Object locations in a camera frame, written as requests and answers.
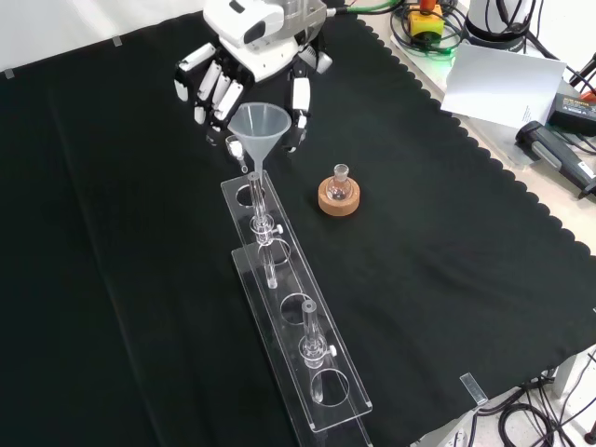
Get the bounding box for green cable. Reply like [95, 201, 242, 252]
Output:
[325, 0, 406, 18]

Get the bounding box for pale board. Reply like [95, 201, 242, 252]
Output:
[440, 42, 568, 129]

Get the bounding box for black handheld device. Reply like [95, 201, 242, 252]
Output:
[514, 120, 596, 200]

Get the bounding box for black power adapter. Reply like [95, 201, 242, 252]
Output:
[547, 91, 596, 137]

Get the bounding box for cork ring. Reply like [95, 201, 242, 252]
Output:
[318, 178, 362, 216]

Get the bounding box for black floor cables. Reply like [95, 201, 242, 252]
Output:
[479, 346, 596, 447]

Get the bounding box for clear acrylic funnel stand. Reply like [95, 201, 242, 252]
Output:
[220, 169, 373, 447]

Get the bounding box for black bench cloth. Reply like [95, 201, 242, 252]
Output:
[0, 12, 596, 447]

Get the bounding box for small glass round-bottom flask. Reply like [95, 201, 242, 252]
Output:
[325, 163, 353, 202]

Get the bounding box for translucent plastic funnel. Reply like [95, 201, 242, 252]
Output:
[226, 102, 293, 176]

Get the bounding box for yellow stop button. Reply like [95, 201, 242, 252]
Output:
[407, 0, 444, 39]

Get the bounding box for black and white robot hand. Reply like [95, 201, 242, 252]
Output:
[172, 0, 334, 162]

